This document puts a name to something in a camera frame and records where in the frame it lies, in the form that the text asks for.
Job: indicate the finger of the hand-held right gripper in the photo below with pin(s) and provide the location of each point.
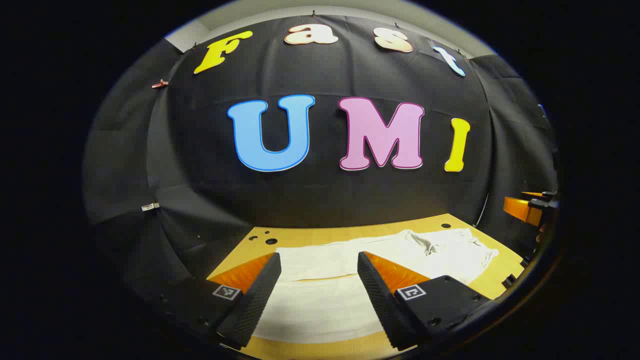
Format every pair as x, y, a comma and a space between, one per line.
522, 210

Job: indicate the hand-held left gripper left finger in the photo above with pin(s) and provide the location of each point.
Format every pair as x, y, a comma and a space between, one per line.
252, 300

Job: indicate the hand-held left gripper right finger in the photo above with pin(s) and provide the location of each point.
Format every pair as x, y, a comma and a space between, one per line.
382, 305

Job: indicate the white jeans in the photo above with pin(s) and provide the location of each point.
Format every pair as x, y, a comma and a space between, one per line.
325, 310

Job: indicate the black backdrop cloth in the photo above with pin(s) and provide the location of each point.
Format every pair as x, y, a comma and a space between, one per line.
320, 200

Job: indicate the small white clip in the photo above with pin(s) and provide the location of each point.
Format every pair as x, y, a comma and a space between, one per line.
150, 206

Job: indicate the small red clip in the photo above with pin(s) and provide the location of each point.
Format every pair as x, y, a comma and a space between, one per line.
160, 84

